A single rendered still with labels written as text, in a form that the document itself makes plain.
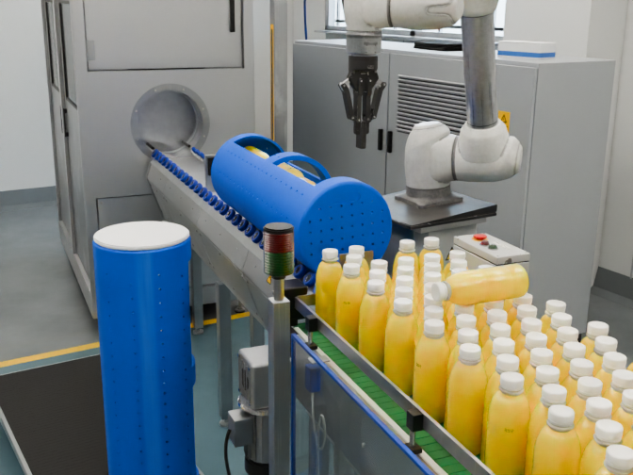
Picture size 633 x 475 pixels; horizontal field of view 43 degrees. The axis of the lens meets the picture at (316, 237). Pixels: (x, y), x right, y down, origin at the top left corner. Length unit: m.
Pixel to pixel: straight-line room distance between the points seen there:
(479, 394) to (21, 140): 6.02
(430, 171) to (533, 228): 1.20
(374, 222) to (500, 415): 0.98
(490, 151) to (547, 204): 1.24
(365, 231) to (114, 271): 0.72
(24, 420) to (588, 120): 2.77
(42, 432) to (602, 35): 3.52
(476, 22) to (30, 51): 5.05
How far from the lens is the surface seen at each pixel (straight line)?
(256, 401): 2.02
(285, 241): 1.64
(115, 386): 2.52
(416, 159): 2.80
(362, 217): 2.24
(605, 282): 5.25
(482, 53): 2.63
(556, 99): 3.85
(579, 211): 4.11
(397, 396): 1.62
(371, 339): 1.82
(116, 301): 2.40
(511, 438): 1.43
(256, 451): 2.12
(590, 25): 4.83
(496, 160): 2.74
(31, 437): 3.25
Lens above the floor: 1.70
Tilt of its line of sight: 16 degrees down
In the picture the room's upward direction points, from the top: 1 degrees clockwise
